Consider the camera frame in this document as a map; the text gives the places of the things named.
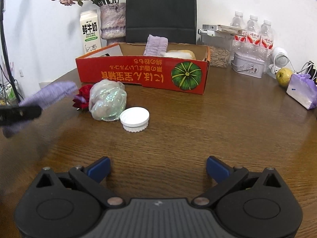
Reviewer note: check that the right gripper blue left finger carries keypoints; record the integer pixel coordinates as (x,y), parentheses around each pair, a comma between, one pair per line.
(88,179)

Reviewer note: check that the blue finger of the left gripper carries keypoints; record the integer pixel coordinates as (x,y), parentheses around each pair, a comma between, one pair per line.
(10,115)

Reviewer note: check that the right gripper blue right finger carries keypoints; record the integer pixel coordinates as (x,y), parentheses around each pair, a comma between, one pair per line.
(227,178)

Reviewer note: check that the purple knitted sock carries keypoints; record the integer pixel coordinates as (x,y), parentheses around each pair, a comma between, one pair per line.
(44,98)

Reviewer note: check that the yellow white plush toy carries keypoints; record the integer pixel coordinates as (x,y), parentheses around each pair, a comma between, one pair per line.
(180,54)

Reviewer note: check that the fluffy purple towel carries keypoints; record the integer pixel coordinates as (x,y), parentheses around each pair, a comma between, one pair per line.
(156,46)

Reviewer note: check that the black tripod stand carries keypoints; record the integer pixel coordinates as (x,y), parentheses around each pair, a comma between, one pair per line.
(5,55)

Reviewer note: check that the white round jar lid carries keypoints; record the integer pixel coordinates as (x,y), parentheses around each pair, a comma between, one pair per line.
(135,119)

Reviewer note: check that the red fabric rose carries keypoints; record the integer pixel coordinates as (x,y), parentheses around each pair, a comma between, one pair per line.
(81,100)

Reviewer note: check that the iridescent plastic wrapped bag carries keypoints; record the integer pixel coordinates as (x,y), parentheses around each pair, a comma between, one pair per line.
(107,100)

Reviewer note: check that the small decorated tin box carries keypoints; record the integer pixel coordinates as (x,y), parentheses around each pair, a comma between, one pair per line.
(247,65)

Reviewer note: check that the yellow green pear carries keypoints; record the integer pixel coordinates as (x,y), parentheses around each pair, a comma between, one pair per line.
(283,77)

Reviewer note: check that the red pumpkin cardboard box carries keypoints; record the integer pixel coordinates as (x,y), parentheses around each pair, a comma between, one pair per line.
(126,63)

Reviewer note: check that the white milk carton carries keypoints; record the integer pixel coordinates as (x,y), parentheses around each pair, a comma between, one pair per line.
(90,31)

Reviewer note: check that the clear container with seeds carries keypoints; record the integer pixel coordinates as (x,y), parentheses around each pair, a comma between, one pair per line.
(220,46)

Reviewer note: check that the white small desk fan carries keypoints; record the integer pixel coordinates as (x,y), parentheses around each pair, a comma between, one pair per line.
(279,60)

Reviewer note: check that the left water bottle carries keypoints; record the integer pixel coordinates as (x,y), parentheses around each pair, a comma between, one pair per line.
(238,41)

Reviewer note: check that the water bottle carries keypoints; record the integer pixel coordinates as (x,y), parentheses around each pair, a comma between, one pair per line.
(253,36)
(266,43)
(238,41)

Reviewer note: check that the right water bottle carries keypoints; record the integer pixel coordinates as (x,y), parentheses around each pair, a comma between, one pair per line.
(266,43)

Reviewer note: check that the middle water bottle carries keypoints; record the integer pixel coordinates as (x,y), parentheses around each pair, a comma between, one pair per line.
(253,36)

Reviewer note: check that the purple marbled vase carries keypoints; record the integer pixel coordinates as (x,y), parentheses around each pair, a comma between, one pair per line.
(113,22)

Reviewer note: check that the flat box on container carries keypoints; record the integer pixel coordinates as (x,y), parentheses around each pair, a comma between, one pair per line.
(230,30)

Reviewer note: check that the black paper shopping bag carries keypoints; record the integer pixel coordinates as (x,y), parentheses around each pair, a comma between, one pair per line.
(175,20)

